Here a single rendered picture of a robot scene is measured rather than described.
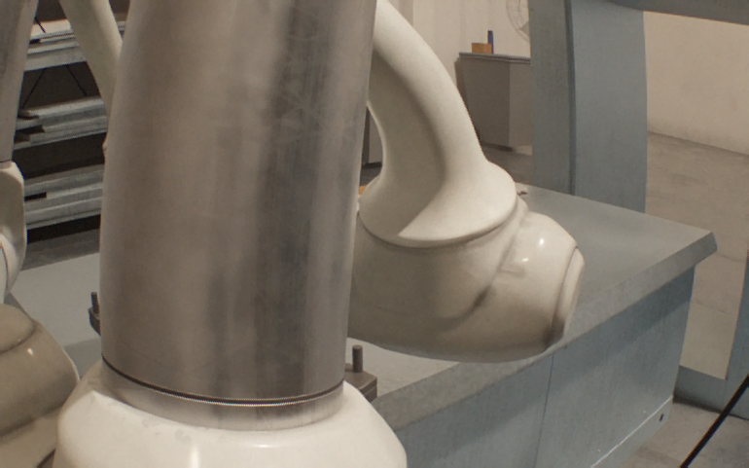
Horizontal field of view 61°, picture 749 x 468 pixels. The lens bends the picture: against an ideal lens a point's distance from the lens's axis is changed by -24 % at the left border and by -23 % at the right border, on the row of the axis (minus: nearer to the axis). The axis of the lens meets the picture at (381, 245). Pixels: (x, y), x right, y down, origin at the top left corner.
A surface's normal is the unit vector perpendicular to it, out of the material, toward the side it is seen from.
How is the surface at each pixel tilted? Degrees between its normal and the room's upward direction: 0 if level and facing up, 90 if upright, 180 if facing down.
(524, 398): 90
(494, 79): 94
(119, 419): 40
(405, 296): 103
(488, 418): 90
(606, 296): 67
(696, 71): 90
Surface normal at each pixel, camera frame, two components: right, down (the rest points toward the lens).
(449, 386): 0.64, -0.19
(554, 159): -0.76, 0.17
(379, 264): -0.63, 0.34
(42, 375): 0.74, -0.59
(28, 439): 0.17, -0.85
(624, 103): 0.65, 0.21
